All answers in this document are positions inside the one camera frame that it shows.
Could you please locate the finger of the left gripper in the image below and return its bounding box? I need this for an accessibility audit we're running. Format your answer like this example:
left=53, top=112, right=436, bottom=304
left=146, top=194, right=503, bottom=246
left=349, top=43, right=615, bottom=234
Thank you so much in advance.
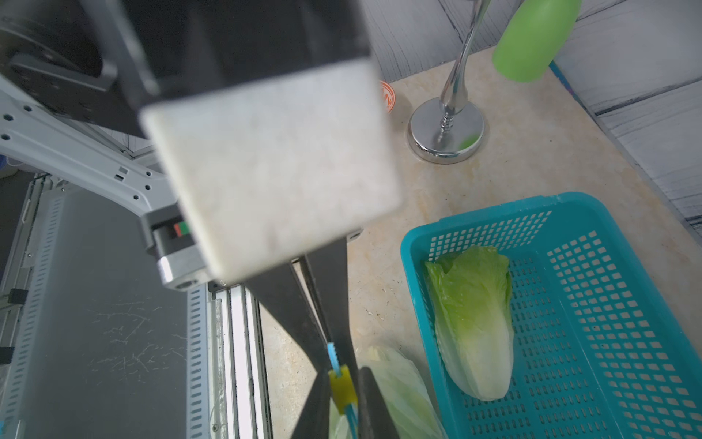
left=243, top=263, right=331, bottom=371
left=301, top=238, right=358, bottom=373

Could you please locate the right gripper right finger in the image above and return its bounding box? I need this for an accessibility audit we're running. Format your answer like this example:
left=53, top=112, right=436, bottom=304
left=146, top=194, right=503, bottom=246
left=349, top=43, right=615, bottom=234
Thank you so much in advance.
left=358, top=367, right=400, bottom=439

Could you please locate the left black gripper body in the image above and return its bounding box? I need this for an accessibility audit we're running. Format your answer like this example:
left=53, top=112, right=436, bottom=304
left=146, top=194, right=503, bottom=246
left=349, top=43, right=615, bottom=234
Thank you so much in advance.
left=83, top=1, right=370, bottom=285

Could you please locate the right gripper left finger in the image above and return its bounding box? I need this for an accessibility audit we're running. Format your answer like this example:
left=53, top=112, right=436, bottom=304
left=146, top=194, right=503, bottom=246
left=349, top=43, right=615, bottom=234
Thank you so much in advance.
left=292, top=372, right=331, bottom=439

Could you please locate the clear zipper bag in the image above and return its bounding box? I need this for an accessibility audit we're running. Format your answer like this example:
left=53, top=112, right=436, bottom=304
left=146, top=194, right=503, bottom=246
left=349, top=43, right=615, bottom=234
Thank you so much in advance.
left=327, top=342, right=359, bottom=439

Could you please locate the chinese cabbage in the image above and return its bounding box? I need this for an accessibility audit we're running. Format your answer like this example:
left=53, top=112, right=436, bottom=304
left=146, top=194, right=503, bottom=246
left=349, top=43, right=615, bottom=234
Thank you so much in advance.
left=424, top=246, right=514, bottom=402
left=358, top=346, right=447, bottom=438

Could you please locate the teal plastic basket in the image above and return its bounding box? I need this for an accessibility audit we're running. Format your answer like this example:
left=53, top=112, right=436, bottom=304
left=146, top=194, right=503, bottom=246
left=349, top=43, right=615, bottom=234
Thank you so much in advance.
left=400, top=192, right=701, bottom=438

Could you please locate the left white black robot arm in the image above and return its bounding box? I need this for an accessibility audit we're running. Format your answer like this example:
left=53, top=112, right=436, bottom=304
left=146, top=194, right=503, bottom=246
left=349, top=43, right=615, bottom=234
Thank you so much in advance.
left=1, top=1, right=375, bottom=137

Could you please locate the orange patterned small dish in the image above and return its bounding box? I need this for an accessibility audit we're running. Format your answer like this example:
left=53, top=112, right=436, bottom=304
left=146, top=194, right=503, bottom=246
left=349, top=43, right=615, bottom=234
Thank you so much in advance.
left=380, top=80, right=397, bottom=113

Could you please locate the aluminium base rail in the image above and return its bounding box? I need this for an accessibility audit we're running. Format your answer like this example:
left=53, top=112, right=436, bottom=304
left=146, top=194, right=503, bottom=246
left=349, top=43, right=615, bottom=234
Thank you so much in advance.
left=186, top=285, right=273, bottom=438

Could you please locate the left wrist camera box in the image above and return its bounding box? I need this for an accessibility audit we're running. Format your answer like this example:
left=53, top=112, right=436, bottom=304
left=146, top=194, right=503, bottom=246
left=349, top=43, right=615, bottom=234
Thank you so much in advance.
left=139, top=57, right=405, bottom=283

